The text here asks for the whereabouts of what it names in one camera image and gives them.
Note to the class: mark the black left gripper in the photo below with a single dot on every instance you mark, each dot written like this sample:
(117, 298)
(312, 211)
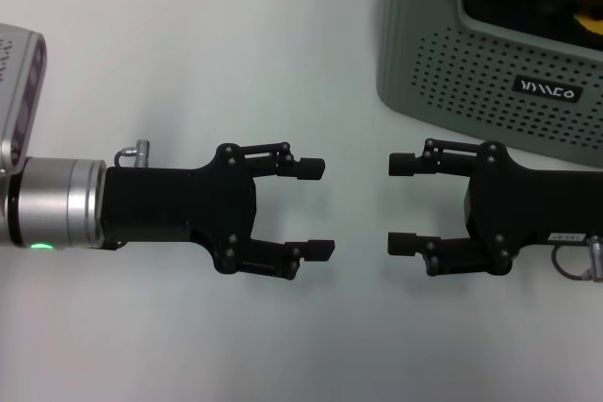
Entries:
(165, 204)

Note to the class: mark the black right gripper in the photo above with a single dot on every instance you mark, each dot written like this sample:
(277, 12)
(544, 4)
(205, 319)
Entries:
(527, 204)

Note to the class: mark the grey perforated storage box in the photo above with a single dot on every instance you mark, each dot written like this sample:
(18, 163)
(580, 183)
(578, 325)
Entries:
(471, 91)

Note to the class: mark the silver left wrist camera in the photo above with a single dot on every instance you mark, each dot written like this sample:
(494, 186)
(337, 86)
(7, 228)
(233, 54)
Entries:
(19, 91)

